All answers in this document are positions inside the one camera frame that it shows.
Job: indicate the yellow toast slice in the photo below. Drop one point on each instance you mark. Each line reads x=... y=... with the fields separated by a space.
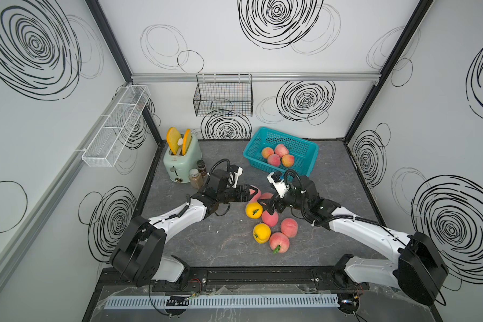
x=174 y=140
x=186 y=141

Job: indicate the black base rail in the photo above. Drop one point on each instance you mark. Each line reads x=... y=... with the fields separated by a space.
x=204 y=279

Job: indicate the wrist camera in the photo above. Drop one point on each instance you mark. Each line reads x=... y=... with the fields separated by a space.
x=235 y=173
x=276 y=179

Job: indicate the black wire wall basket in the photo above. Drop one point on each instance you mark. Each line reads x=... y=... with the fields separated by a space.
x=228 y=92

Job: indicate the white wire wall shelf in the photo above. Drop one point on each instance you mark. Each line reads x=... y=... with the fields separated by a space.
x=108 y=144

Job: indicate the silver cap spice jar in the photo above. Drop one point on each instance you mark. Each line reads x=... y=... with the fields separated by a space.
x=196 y=179

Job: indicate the black cap spice bottle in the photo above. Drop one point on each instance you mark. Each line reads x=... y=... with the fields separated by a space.
x=201 y=166

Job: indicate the white slotted cable duct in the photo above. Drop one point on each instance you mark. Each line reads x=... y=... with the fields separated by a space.
x=223 y=301

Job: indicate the mint green toaster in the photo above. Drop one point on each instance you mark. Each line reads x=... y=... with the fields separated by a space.
x=179 y=166

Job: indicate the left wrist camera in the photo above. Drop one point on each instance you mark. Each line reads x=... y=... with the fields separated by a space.
x=235 y=173

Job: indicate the pink peach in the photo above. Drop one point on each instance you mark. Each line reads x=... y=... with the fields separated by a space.
x=281 y=150
x=289 y=227
x=279 y=243
x=270 y=219
x=274 y=160
x=265 y=196
x=254 y=198

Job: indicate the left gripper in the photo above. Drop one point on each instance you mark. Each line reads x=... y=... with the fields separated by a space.
x=245 y=197

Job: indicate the teal plastic basket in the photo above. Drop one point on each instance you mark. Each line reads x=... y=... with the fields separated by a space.
x=305 y=152

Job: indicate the left yellow toast slice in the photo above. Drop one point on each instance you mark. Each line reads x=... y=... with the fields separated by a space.
x=174 y=140

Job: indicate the orange peach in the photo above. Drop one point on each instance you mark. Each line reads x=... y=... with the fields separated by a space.
x=288 y=160
x=267 y=152

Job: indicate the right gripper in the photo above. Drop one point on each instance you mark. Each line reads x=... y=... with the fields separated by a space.
x=270 y=206

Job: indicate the yellow pepper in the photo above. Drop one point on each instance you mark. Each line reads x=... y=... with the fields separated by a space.
x=254 y=210
x=261 y=233

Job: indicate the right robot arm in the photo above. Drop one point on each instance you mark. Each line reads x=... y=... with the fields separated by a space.
x=410 y=263

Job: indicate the right yellow toast slice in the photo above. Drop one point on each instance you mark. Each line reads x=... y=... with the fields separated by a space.
x=186 y=141

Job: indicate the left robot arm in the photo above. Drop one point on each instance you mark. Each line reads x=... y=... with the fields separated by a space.
x=138 y=256

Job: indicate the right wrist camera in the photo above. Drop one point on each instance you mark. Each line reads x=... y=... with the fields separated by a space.
x=276 y=179

